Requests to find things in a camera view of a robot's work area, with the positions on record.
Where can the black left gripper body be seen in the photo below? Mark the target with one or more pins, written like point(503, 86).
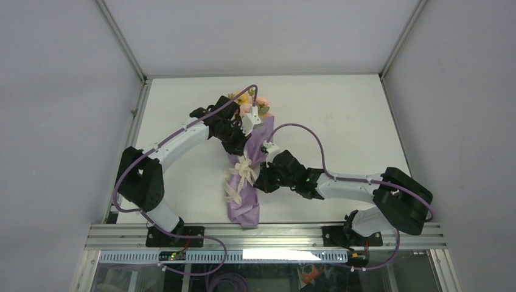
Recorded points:
point(232, 137)

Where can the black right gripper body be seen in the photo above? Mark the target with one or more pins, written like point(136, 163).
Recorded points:
point(272, 180)

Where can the cream ribbon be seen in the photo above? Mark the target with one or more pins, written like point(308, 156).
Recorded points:
point(238, 181)

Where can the peach fake rose stem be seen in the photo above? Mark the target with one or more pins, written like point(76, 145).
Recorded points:
point(262, 104)

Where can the purple wrapping paper sheet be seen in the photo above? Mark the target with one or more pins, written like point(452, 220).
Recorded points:
point(247, 215)

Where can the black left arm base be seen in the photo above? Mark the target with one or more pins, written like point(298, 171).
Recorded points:
point(191, 236)

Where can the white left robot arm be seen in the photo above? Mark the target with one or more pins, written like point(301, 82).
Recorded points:
point(140, 177)

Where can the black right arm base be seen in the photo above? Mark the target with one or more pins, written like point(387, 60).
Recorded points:
point(343, 236)

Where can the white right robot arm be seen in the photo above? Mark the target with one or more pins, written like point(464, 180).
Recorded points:
point(397, 201)

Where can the white slotted cable duct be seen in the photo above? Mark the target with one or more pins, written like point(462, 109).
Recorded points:
point(216, 257)

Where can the aluminium mounting rail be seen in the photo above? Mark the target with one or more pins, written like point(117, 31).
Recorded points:
point(302, 236)

